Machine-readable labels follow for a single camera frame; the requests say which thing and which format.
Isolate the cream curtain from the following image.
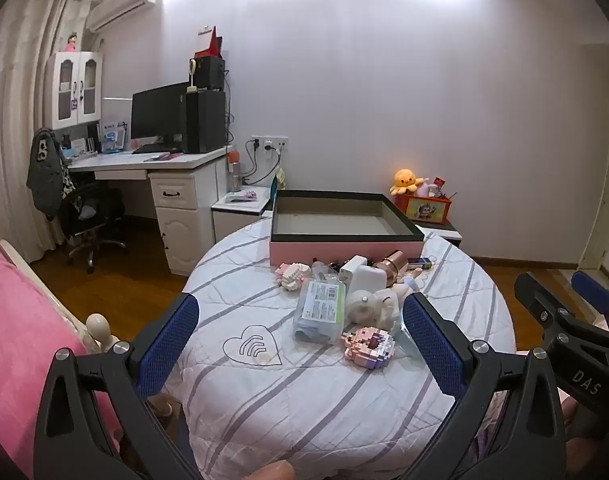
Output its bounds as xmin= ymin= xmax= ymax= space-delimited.
xmin=0 ymin=0 xmax=92 ymax=261

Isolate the pink storage box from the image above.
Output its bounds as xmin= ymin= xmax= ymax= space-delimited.
xmin=269 ymin=190 xmax=425 ymax=267

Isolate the pig doll figurine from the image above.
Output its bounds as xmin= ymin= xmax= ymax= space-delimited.
xmin=397 ymin=267 xmax=435 ymax=295

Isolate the rose gold cylinder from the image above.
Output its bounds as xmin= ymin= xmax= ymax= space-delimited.
xmin=373 ymin=249 xmax=409 ymax=283

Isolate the white rounded device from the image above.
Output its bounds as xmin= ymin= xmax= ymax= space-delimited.
xmin=349 ymin=266 xmax=388 ymax=293

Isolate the grey patterned jacket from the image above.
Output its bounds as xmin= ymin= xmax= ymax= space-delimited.
xmin=26 ymin=127 xmax=76 ymax=221

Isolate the black speaker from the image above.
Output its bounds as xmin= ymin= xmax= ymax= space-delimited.
xmin=194 ymin=56 xmax=226 ymax=92

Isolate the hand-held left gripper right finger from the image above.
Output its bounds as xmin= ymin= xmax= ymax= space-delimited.
xmin=402 ymin=291 xmax=568 ymax=480

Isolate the pink purple brick donut toy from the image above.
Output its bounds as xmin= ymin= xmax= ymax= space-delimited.
xmin=341 ymin=326 xmax=396 ymax=367

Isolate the white wall outlet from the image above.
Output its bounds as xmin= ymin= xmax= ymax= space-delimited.
xmin=251 ymin=136 xmax=289 ymax=153

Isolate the white plush toy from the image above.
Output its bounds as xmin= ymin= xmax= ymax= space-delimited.
xmin=345 ymin=289 xmax=403 ymax=333

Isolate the orange capped bottle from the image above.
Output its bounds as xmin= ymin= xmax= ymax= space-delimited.
xmin=227 ymin=149 xmax=242 ymax=193

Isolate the black power cable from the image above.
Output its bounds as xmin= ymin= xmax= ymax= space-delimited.
xmin=242 ymin=139 xmax=262 ymax=186

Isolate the white air conditioner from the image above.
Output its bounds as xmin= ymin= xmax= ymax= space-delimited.
xmin=86 ymin=0 xmax=160 ymax=31

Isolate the orange toy box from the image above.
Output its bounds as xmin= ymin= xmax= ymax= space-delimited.
xmin=405 ymin=194 xmax=453 ymax=223

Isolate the clear glass bottle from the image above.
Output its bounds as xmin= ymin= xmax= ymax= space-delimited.
xmin=311 ymin=260 xmax=340 ymax=282

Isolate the white charger adapter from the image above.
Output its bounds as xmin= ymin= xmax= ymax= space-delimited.
xmin=341 ymin=255 xmax=369 ymax=286

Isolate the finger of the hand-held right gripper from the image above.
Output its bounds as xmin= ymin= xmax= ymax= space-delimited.
xmin=571 ymin=270 xmax=609 ymax=336
xmin=515 ymin=272 xmax=561 ymax=333

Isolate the green white wipes packet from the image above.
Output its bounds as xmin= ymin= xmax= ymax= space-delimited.
xmin=292 ymin=280 xmax=348 ymax=345

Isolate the white desk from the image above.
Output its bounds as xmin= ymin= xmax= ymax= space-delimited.
xmin=67 ymin=146 xmax=235 ymax=277

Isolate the white bed frame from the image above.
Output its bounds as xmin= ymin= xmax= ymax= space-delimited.
xmin=0 ymin=237 xmax=119 ymax=356

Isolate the black office chair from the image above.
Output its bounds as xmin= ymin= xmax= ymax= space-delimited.
xmin=59 ymin=180 xmax=128 ymax=275

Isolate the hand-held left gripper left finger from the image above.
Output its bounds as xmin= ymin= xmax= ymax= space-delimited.
xmin=33 ymin=292 xmax=200 ymax=480

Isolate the yellow octopus plush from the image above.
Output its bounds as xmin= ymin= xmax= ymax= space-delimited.
xmin=389 ymin=169 xmax=423 ymax=197

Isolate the red gift box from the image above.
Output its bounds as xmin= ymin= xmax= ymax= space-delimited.
xmin=194 ymin=26 xmax=224 ymax=59

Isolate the pink blanket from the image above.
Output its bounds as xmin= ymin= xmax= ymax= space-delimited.
xmin=0 ymin=230 xmax=122 ymax=461

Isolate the white hutch cabinet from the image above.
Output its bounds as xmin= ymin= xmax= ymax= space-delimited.
xmin=44 ymin=51 xmax=105 ymax=131

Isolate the white nightstand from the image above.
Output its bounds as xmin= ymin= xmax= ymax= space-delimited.
xmin=210 ymin=186 xmax=278 ymax=247

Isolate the black computer tower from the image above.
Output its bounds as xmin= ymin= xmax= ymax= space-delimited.
xmin=184 ymin=89 xmax=228 ymax=155

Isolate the pink white brick toy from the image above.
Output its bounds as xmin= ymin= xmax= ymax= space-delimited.
xmin=275 ymin=262 xmax=311 ymax=291

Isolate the black computer monitor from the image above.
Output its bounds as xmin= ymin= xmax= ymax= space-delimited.
xmin=130 ymin=81 xmax=190 ymax=147

